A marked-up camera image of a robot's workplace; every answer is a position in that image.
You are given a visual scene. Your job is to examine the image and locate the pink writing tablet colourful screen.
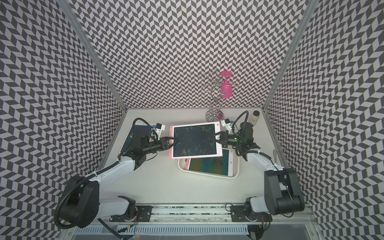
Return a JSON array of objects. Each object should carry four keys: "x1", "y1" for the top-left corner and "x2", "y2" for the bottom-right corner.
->
[{"x1": 120, "y1": 123, "x2": 152, "y2": 154}]

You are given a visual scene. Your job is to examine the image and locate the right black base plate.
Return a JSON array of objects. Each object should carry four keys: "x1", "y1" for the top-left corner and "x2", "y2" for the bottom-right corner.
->
[{"x1": 230, "y1": 206, "x2": 273, "y2": 223}]

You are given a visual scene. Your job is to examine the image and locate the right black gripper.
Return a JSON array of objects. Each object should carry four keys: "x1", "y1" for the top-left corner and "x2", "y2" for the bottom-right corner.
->
[{"x1": 208, "y1": 130, "x2": 243, "y2": 148}]

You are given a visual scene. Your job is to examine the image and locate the metal tongs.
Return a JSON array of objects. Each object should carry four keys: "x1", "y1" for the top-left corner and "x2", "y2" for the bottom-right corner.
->
[{"x1": 273, "y1": 149, "x2": 278, "y2": 163}]

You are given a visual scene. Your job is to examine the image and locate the white plastic storage tray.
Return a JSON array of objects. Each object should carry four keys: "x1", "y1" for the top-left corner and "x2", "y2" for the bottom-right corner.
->
[{"x1": 178, "y1": 149, "x2": 240, "y2": 180}]

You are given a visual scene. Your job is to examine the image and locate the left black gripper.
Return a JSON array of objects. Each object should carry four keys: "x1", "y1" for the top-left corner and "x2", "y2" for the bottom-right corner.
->
[{"x1": 143, "y1": 136, "x2": 179, "y2": 155}]

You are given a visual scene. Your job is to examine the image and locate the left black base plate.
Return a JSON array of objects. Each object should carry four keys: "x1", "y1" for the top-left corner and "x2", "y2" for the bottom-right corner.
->
[{"x1": 110, "y1": 205, "x2": 153, "y2": 223}]

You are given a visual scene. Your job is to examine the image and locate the aluminium front rail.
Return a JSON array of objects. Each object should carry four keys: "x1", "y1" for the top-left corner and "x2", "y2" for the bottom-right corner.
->
[{"x1": 64, "y1": 203, "x2": 319, "y2": 226}]

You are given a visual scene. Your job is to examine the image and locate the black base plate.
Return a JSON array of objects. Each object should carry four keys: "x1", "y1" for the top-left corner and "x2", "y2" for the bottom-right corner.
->
[
  {"x1": 230, "y1": 206, "x2": 273, "y2": 223},
  {"x1": 110, "y1": 205, "x2": 153, "y2": 223}
]

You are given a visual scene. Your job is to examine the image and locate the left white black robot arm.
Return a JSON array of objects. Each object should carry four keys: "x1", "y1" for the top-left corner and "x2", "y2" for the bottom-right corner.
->
[{"x1": 54, "y1": 126, "x2": 179, "y2": 229}]

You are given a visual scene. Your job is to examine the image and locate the pink plastic goblet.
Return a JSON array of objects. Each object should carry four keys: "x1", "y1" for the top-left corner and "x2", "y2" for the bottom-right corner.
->
[{"x1": 220, "y1": 71, "x2": 233, "y2": 99}]

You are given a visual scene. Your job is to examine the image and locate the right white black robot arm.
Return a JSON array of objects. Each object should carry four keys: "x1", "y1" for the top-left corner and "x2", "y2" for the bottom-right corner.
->
[{"x1": 216, "y1": 111, "x2": 305, "y2": 222}]

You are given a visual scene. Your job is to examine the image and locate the small glass jar black lid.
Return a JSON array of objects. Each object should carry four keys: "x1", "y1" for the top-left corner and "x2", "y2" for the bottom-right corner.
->
[{"x1": 249, "y1": 111, "x2": 260, "y2": 126}]

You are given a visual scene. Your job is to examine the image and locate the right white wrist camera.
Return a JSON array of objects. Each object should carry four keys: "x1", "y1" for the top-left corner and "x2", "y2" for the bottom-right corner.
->
[{"x1": 221, "y1": 119, "x2": 234, "y2": 132}]

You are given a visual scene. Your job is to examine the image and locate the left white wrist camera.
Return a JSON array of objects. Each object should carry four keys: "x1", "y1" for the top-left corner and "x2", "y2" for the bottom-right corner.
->
[{"x1": 153, "y1": 123, "x2": 166, "y2": 136}]

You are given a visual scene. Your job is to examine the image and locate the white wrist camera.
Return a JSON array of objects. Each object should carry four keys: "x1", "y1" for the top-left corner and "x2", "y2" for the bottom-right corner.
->
[
  {"x1": 153, "y1": 123, "x2": 166, "y2": 136},
  {"x1": 221, "y1": 119, "x2": 234, "y2": 132}
]

